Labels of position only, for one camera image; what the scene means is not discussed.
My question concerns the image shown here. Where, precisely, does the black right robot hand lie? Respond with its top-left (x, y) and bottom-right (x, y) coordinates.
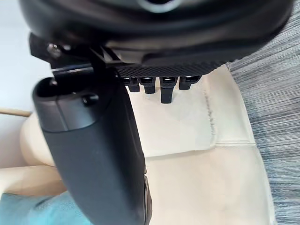
top-left (17, 0), bottom-right (295, 225)

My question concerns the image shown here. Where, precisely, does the teal cushion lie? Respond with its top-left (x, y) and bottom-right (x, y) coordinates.
top-left (0, 189), bottom-right (83, 225)

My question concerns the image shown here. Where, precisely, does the grey striped carpet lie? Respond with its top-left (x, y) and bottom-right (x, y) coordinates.
top-left (226, 6), bottom-right (300, 225)

